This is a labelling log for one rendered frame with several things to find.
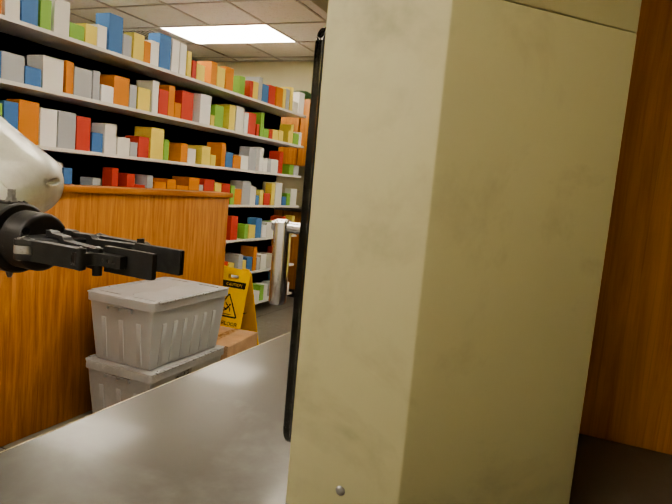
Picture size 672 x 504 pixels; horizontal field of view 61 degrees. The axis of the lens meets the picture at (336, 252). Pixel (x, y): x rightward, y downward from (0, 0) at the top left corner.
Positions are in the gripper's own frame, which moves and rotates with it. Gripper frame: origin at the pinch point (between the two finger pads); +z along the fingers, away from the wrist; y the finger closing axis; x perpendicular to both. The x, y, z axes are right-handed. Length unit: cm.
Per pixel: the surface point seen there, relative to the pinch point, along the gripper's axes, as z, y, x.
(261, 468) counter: 18.0, -1.0, 19.8
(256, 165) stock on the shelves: -225, 390, -18
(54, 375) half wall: -171, 136, 92
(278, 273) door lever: 18.1, -1.0, -1.4
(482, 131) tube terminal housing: 37.1, -2.4, -16.6
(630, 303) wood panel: 53, 32, 1
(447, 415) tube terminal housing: 37.2, -2.7, 8.3
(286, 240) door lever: 18.5, -0.6, -4.9
